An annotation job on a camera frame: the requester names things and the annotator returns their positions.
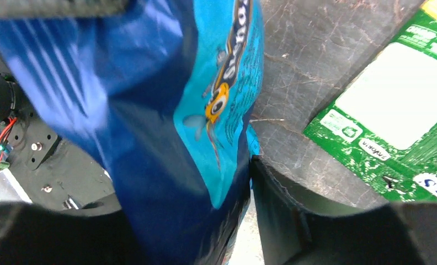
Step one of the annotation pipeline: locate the green candy bag left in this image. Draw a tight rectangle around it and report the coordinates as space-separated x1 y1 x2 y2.
304 1 437 202

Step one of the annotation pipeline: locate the blue candy bag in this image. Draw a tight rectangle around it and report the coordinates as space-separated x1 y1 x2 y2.
0 1 264 264

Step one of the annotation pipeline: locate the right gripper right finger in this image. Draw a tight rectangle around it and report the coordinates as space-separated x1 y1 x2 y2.
249 156 437 264

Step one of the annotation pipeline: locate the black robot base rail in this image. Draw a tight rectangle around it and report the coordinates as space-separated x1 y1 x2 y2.
0 55 121 216

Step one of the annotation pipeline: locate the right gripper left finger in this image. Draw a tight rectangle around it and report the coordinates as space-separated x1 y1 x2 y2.
0 194 145 264

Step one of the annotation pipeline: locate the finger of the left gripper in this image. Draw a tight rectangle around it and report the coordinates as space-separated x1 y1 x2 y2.
0 0 129 19

